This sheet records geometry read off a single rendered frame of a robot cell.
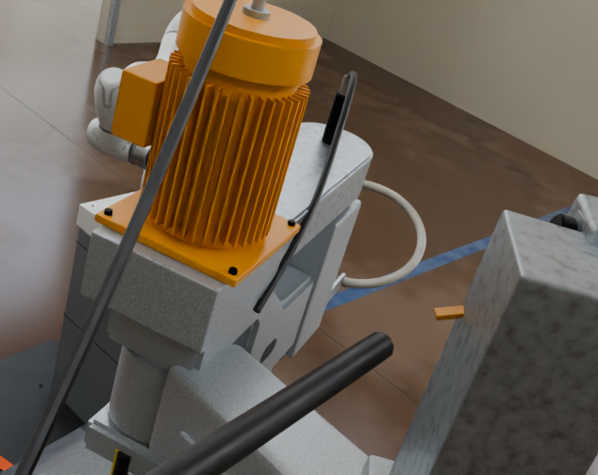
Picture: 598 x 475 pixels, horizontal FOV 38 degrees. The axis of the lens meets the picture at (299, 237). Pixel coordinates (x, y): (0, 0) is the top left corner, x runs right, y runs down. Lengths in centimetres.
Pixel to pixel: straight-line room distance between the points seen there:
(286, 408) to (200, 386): 83
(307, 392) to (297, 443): 74
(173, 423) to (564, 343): 81
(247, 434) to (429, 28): 877
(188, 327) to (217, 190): 24
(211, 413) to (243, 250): 29
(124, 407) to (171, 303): 35
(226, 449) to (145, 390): 101
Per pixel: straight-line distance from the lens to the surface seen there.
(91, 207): 333
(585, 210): 125
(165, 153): 111
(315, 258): 216
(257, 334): 188
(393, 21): 963
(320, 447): 153
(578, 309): 106
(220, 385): 158
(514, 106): 891
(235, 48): 134
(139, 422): 174
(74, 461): 232
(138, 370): 168
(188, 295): 144
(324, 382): 80
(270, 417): 73
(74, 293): 349
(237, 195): 143
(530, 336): 107
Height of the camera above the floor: 247
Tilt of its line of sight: 27 degrees down
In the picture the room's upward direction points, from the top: 17 degrees clockwise
